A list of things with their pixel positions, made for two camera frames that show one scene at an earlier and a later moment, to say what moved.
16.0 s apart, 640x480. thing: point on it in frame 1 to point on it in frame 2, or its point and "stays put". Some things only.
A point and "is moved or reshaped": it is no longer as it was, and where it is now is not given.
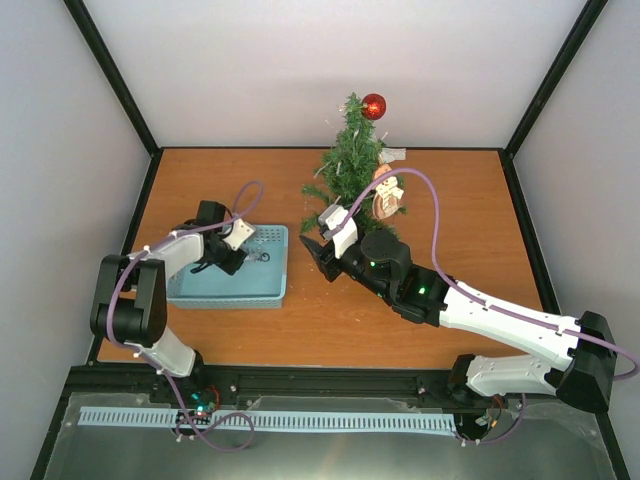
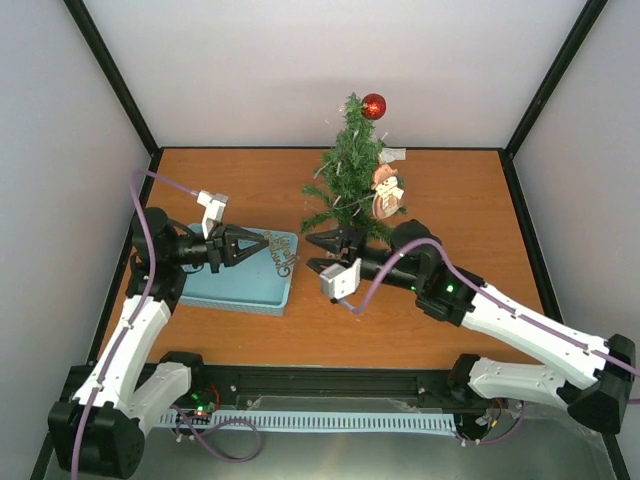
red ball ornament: [373, 106] stays put
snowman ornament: [387, 194] stays put
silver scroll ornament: [256, 254] to [281, 253]
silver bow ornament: [388, 155] stays put
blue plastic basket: [260, 281] is moved or reshaped
